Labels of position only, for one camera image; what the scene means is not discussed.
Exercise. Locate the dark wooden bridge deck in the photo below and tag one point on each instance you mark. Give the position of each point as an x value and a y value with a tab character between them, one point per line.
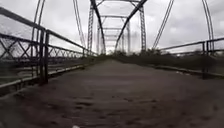
113	93

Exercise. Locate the row of trees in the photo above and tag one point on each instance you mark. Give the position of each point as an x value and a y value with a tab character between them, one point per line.
160	59

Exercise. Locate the lattice metal bridge railing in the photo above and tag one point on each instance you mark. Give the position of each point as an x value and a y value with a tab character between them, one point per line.
204	56
45	56

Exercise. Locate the robot's own part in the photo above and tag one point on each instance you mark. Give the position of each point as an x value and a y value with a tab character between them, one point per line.
76	126

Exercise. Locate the steel truss bridge frame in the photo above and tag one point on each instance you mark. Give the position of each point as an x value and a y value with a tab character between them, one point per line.
100	30

